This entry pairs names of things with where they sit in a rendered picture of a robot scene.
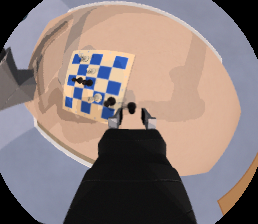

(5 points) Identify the white bishop chess piece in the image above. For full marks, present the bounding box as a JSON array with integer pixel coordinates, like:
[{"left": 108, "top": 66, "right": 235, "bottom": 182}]
[{"left": 78, "top": 53, "right": 89, "bottom": 62}]

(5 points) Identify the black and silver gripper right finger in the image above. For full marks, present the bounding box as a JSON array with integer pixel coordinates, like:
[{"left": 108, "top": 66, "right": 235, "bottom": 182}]
[{"left": 141, "top": 108, "right": 157, "bottom": 129}]

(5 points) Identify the blue and cream chessboard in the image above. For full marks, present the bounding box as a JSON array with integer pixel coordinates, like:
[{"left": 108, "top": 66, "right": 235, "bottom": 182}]
[{"left": 63, "top": 50, "right": 135, "bottom": 124}]

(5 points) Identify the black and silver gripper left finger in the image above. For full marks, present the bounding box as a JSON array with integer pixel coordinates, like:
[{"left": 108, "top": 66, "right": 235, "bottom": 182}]
[{"left": 108, "top": 108, "right": 123, "bottom": 129}]

